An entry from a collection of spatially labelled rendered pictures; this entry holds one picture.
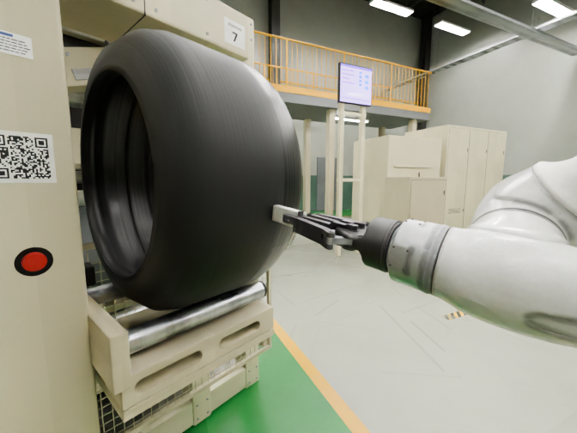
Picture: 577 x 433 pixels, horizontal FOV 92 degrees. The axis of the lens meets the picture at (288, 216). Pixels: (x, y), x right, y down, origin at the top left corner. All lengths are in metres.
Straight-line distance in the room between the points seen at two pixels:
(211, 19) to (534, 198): 1.01
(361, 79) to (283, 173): 4.28
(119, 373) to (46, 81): 0.47
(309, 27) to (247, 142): 11.78
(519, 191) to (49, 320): 0.72
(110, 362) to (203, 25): 0.96
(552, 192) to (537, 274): 0.14
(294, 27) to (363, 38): 3.06
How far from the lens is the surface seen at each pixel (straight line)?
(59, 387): 0.68
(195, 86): 0.50
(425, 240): 0.37
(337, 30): 12.85
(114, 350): 0.55
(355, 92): 4.67
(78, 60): 1.06
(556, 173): 0.47
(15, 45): 0.61
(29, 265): 0.59
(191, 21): 1.10
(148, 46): 0.59
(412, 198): 4.97
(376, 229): 0.39
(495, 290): 0.35
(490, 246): 0.36
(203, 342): 0.65
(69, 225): 0.59
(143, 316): 0.94
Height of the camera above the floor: 1.19
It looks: 7 degrees down
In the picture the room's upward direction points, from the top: straight up
